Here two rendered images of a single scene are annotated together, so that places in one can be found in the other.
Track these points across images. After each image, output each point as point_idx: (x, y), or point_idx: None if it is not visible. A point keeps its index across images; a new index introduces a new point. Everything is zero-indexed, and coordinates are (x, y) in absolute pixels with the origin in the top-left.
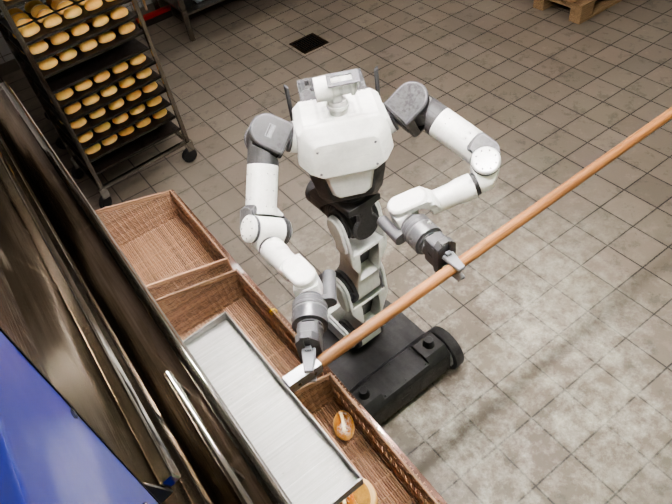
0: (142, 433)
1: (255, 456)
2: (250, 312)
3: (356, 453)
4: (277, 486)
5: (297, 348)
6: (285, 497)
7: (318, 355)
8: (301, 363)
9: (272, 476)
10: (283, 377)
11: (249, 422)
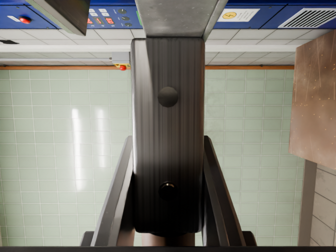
0: None
1: (28, 3)
2: None
3: None
4: (55, 22)
5: (71, 248)
6: (64, 27)
7: (147, 242)
8: (308, 246)
9: (55, 17)
10: (130, 48)
11: None
